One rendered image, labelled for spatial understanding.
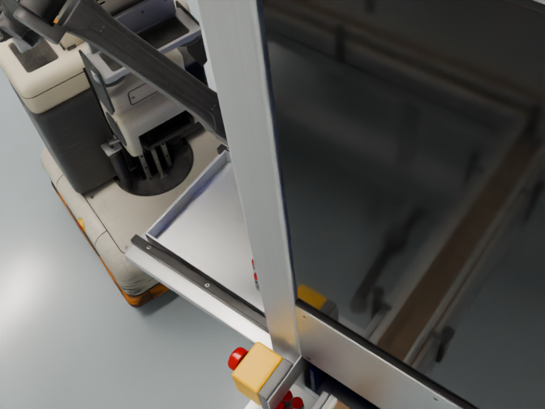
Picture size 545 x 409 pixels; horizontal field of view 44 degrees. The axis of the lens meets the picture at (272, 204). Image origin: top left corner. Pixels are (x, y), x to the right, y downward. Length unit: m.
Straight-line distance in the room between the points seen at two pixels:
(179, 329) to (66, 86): 0.87
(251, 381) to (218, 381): 1.12
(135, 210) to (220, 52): 1.66
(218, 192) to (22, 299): 1.23
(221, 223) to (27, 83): 0.77
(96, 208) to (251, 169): 1.60
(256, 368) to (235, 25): 0.66
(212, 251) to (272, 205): 0.65
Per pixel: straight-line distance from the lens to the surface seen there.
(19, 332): 2.49
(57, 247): 2.61
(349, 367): 1.02
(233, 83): 0.62
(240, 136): 0.68
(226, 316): 1.32
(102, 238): 2.22
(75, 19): 1.02
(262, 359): 1.11
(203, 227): 1.42
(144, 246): 1.40
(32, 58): 2.02
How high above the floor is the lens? 2.06
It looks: 55 degrees down
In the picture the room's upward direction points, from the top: 9 degrees counter-clockwise
